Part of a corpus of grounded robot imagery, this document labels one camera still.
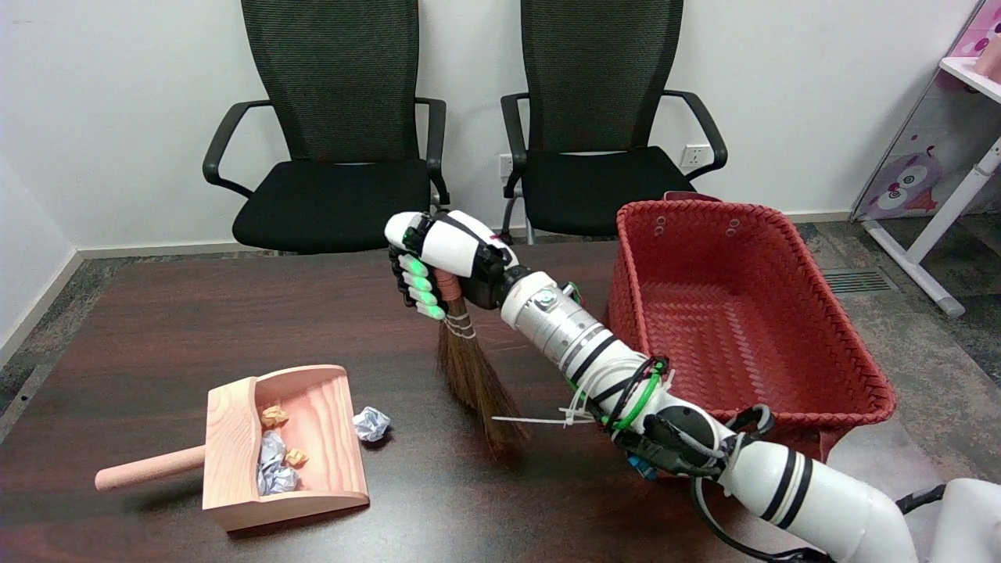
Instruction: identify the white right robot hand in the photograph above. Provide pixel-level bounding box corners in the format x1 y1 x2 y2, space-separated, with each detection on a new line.
385 210 523 321

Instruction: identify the small brown bristle broom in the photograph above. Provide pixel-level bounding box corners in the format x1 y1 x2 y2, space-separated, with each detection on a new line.
434 270 526 454

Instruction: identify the wooden dustpan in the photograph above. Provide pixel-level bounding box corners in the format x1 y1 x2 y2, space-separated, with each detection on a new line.
94 364 371 533

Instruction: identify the black mesh office chair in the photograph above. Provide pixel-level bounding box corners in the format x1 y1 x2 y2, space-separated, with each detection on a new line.
499 0 728 247
202 0 454 255

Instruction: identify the white zip tie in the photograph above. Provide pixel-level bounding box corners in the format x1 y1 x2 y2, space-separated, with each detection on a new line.
491 383 611 429

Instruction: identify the red woven basket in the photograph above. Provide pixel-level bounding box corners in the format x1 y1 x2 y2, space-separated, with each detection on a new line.
607 192 899 470

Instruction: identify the metal floor vent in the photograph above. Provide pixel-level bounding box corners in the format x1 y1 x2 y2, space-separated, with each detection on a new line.
831 267 900 295

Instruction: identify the pink owl print panel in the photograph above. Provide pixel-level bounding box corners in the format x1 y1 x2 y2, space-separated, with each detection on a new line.
851 0 1001 222

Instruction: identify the pink cup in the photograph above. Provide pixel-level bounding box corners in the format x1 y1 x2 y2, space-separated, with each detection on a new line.
974 33 1001 79

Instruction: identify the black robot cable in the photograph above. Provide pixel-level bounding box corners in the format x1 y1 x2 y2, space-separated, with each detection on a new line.
610 356 947 563

